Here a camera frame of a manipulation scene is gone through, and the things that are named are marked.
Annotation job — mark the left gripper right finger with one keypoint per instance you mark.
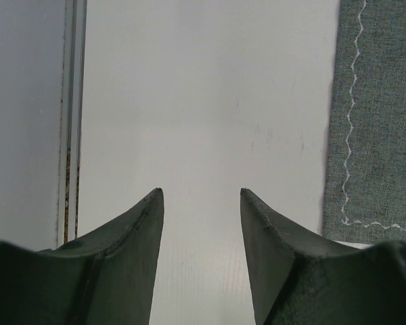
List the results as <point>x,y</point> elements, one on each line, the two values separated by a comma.
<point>299,277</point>

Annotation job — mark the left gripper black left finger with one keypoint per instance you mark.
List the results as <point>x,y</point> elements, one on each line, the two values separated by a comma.
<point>104,277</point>

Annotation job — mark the grey cloth napkin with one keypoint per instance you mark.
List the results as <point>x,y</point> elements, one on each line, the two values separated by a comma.
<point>365,181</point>

